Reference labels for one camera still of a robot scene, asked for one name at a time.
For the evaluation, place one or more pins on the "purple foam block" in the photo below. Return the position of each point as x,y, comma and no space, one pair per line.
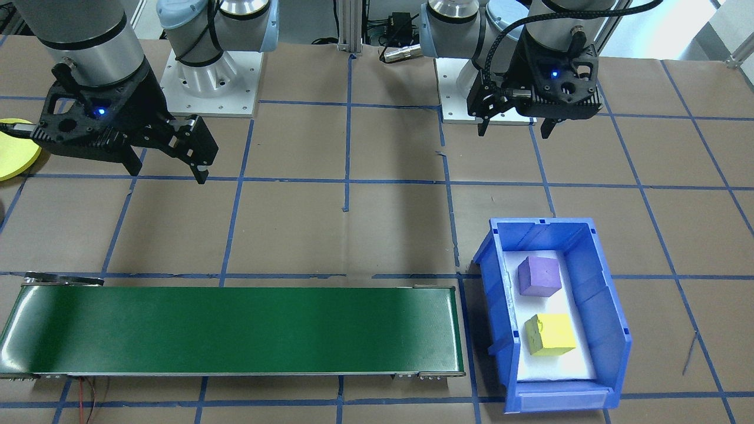
539,277

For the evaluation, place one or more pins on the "yellow foam block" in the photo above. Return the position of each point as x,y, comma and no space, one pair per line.
554,335

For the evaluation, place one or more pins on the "yellow round plate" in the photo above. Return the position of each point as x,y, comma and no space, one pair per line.
12,159

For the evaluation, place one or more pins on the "silver cylindrical connector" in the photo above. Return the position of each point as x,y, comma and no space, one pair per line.
400,54

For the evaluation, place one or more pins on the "black power adapter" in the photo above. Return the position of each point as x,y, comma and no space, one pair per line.
400,25

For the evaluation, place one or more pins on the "blue plastic storage bin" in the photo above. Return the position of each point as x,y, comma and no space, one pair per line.
595,277

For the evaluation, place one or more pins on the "green conveyor belt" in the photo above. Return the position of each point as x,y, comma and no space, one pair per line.
235,330

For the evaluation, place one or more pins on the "white foam pad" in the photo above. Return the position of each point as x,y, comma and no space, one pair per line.
565,365

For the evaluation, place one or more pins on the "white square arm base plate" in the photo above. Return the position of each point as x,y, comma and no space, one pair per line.
235,88
453,109

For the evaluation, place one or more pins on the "aluminium frame post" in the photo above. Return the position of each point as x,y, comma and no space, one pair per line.
350,23

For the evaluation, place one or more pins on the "white metal frame bar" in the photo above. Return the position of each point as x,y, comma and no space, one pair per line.
743,54

